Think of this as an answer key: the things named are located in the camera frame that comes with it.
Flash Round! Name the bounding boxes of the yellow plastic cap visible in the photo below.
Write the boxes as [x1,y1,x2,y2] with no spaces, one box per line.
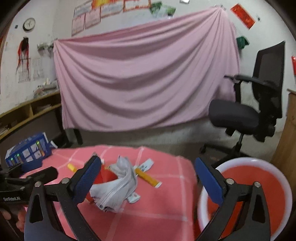
[67,163,77,173]

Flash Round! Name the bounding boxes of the red wrapper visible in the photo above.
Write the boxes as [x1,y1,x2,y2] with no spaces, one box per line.
[85,165,118,204]

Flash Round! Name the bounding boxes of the white paper wrapper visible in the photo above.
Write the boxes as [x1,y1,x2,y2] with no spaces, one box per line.
[89,156,137,212]

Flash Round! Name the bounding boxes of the white medicine sachet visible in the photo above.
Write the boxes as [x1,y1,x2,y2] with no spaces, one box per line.
[134,159,154,172]

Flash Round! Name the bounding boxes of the orange stick sachet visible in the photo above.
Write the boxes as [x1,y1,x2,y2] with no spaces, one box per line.
[135,168,162,188]

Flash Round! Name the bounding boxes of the red plastic trash bucket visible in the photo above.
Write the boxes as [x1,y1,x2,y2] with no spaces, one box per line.
[195,157,292,240]

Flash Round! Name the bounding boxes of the person's left hand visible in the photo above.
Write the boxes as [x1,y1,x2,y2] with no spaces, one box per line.
[1,205,27,233]

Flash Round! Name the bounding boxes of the blue cardboard box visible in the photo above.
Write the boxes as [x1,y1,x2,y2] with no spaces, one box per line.
[5,132,57,167]

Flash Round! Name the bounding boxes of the wooden cabinet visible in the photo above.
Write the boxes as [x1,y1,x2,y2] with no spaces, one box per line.
[271,89,295,179]

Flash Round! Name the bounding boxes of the stack of books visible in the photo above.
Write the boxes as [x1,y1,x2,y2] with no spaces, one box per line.
[34,78,59,98]

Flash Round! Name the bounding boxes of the pink checked tablecloth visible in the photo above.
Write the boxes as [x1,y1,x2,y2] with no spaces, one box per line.
[19,145,202,241]

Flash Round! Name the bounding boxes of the red hanging decoration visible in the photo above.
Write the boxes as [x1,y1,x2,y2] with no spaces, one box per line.
[291,56,296,76]

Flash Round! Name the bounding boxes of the pink hanging sheet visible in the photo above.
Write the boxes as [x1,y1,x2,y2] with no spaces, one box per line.
[54,8,239,132]

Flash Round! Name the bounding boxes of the green hanging dustpan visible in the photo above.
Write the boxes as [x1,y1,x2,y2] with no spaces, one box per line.
[236,36,249,50]

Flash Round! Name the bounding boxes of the green photo poster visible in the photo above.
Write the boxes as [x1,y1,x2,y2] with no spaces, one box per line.
[149,1,176,18]

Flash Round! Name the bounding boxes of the wooden wall shelf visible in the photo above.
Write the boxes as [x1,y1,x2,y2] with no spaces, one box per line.
[1,90,61,142]

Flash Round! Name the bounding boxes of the red tassel wall ornament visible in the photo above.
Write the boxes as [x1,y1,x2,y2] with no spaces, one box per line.
[16,37,30,73]

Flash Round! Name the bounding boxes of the round wall clock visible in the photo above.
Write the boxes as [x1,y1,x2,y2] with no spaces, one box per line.
[23,18,36,32]

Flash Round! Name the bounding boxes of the red diamond wall poster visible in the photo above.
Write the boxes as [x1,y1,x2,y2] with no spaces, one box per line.
[230,4,255,30]

